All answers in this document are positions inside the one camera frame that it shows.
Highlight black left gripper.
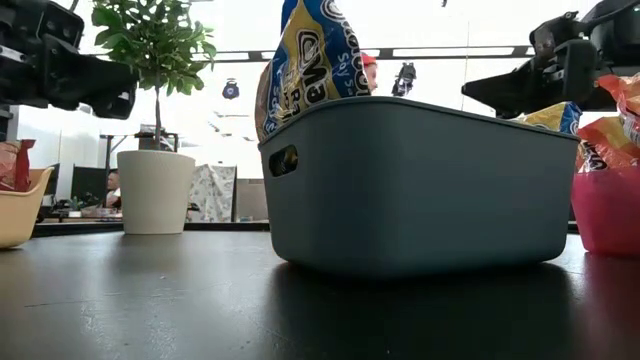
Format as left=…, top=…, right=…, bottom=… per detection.
left=0, top=0, right=140, bottom=121

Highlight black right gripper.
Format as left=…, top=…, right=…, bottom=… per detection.
left=460, top=10, right=601, bottom=120

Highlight blue soy sauce ramen pack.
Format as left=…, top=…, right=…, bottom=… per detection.
left=513, top=101, right=584, bottom=135
left=253, top=0, right=372, bottom=142

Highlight dark blue plastic bin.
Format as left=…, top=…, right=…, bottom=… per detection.
left=257, top=95, right=581, bottom=279

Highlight yellow plastic bin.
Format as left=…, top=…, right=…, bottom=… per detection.
left=0, top=166, right=55, bottom=250

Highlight red plastic bin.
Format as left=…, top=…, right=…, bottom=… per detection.
left=570, top=166, right=640, bottom=259

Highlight long ceiling light panel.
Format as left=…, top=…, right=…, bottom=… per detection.
left=213, top=49, right=277, bottom=64
left=392, top=46, right=516, bottom=58

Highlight black background monitors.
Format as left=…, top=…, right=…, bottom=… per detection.
left=42, top=163, right=109, bottom=204

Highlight person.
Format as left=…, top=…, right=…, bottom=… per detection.
left=103, top=168, right=123, bottom=209
left=359, top=51, right=380, bottom=95

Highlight green potted plant white pot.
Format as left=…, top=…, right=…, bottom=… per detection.
left=91, top=0, right=218, bottom=236

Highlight grey patterned cloth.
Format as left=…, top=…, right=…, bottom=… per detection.
left=187, top=163, right=238, bottom=224

